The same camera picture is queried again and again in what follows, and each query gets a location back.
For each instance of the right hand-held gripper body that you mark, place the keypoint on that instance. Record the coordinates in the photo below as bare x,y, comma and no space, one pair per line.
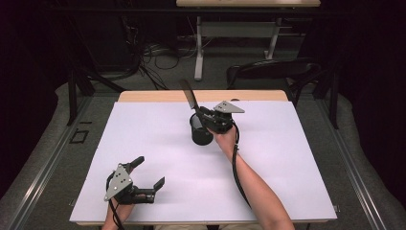
221,118

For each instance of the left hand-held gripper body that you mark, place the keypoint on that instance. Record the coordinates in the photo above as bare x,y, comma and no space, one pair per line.
123,187

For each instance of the black mesh pen holder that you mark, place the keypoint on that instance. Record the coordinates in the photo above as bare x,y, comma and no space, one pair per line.
201,134

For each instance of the person's right hand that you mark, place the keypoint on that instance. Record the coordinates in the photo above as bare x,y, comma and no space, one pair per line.
226,142

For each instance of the person's left hand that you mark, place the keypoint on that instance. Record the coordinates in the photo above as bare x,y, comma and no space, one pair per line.
120,211

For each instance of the white table sheet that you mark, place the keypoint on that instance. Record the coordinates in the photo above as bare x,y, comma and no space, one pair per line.
178,159

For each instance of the black chair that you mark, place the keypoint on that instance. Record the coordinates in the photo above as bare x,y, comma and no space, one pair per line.
274,72

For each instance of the desk with white legs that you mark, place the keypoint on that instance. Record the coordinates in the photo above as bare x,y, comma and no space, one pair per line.
237,30

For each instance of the black metal stand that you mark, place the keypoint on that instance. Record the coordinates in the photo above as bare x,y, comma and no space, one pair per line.
74,96
332,92

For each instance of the aluminium floor rail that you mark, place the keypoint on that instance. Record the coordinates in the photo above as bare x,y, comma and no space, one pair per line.
354,172
41,174

